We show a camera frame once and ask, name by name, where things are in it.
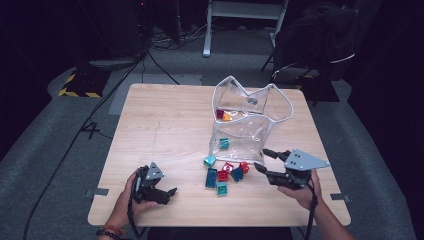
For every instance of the red toy block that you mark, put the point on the red toy block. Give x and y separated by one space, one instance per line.
244 167
222 176
228 167

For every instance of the grey tape piece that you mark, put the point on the grey tape piece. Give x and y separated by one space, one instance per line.
100 192
340 197

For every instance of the black chair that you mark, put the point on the black chair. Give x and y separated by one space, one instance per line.
315 85

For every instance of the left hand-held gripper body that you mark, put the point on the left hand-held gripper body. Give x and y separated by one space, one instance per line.
143 188

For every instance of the teal toy block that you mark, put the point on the teal toy block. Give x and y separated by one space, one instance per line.
222 189
209 161
224 143

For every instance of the person's right hand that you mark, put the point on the person's right hand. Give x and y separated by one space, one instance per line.
306 198

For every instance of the orange toy block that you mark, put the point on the orange toy block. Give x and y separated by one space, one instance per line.
227 117

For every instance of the black jacket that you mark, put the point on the black jacket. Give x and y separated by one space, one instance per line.
316 36

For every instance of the person's left hand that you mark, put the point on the person's left hand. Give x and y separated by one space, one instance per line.
123 208

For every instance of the dark equipment rack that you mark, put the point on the dark equipment rack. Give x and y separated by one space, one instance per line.
113 30

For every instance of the black yellow striped base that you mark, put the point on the black yellow striped base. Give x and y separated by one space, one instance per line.
83 83

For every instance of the clear plastic bag white trim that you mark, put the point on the clear plastic bag white trim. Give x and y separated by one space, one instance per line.
246 133

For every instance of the white desk frame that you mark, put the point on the white desk frame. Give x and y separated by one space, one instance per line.
245 10

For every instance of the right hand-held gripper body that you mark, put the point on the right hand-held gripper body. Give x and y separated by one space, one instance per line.
300 161

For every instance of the small dark blue toy block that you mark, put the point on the small dark blue toy block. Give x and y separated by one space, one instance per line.
237 174

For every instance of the magenta toy block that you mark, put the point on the magenta toy block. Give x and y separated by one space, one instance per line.
220 114

